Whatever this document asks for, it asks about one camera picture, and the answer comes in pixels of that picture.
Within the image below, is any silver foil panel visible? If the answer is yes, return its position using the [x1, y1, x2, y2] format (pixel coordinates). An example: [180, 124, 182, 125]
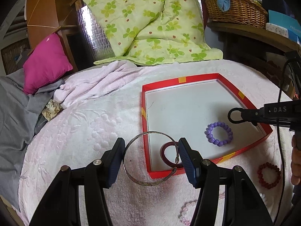
[76, 6, 114, 63]

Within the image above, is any pale pink embossed blanket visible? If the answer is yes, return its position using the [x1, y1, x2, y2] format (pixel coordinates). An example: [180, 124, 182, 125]
[19, 59, 294, 226]

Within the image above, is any person's right hand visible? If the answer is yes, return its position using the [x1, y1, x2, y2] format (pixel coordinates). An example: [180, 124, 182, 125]
[291, 135, 301, 187]

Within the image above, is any wooden bench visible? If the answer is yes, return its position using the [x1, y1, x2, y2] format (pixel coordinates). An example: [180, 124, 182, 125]
[206, 21, 301, 99]

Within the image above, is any wicker basket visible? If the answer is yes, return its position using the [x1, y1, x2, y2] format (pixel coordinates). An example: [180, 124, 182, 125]
[202, 0, 269, 29]

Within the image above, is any red bead bracelet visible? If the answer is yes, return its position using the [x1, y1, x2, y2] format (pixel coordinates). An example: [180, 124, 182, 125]
[257, 162, 281, 189]

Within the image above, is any pink and white bead bracelet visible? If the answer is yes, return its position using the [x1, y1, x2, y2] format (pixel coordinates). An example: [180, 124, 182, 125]
[180, 200, 198, 225]

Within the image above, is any beige patterned cloth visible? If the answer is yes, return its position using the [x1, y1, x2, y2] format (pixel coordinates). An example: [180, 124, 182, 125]
[42, 99, 63, 121]

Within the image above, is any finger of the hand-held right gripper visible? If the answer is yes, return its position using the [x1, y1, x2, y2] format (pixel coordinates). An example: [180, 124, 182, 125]
[240, 108, 266, 126]

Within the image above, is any brown bamboo screen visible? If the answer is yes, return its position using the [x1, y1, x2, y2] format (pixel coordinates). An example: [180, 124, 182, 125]
[1, 39, 31, 76]

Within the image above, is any orange-brown wooden column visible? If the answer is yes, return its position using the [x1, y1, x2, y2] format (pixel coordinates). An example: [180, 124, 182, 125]
[25, 0, 81, 43]

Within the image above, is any magenta pillow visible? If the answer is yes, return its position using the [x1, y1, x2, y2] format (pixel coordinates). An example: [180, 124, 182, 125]
[23, 33, 74, 95]

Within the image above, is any dark red bangle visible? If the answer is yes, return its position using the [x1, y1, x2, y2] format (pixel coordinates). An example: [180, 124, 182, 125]
[160, 142, 184, 169]

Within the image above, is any green clover print quilt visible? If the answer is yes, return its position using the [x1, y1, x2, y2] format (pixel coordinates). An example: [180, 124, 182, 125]
[78, 0, 223, 66]

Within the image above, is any blue cardboard box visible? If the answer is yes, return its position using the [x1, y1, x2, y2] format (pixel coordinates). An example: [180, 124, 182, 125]
[268, 10, 301, 43]

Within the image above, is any silver bangle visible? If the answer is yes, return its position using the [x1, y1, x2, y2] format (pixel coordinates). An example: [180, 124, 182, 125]
[123, 132, 182, 187]

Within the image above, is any purple bead bracelet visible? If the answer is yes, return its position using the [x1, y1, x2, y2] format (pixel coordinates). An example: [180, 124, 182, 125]
[205, 122, 233, 147]

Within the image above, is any white printed box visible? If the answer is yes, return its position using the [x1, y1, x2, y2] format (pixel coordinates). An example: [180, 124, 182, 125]
[266, 22, 289, 38]

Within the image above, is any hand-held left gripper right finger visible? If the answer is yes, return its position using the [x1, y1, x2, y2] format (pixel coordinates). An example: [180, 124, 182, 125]
[178, 138, 273, 226]

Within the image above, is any red shallow cardboard box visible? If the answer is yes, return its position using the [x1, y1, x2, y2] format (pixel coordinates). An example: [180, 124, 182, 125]
[141, 73, 273, 179]

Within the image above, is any black cable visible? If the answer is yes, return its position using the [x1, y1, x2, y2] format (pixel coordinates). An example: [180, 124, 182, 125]
[270, 58, 301, 226]

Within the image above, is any black hair tie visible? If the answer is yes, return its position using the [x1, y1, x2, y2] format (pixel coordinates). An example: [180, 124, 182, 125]
[228, 108, 245, 124]

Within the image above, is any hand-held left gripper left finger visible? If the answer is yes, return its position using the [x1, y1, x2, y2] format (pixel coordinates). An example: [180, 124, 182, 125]
[29, 138, 125, 226]

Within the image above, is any grey blanket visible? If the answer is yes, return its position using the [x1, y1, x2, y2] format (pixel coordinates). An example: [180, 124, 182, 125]
[0, 68, 65, 211]

